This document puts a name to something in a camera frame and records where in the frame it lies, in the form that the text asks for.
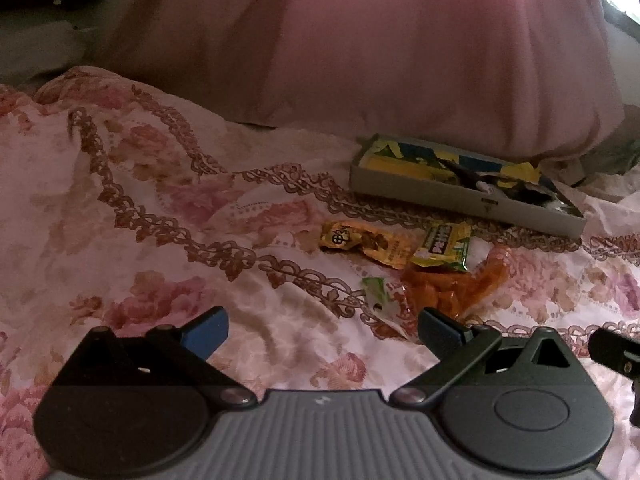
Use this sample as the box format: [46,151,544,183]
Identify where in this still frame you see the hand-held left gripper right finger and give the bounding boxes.
[389,307,592,407]

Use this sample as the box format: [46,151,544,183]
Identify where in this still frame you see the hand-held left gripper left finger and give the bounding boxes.
[50,306,258,407]

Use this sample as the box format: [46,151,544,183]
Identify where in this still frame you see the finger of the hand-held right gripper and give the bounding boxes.
[588,328,640,377]

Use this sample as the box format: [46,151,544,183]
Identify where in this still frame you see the grey box with yellow print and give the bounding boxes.
[348,132,587,239]

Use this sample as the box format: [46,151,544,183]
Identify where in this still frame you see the green white snack packet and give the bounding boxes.
[361,276,417,342]

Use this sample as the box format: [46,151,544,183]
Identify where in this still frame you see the yellow green snack packet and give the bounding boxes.
[411,222,473,272]

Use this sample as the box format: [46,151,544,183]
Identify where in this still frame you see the yellow orange snack packet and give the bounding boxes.
[319,221,403,267]

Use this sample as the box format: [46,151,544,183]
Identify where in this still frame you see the floral bedsheet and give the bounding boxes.
[0,64,640,480]

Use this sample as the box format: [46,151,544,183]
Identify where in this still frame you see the green cloth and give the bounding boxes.
[575,105,640,188]

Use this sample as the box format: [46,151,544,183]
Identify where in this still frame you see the pink pillow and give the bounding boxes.
[107,0,627,162]

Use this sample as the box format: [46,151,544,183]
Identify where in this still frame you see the white cloth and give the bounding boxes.
[0,10,117,94]

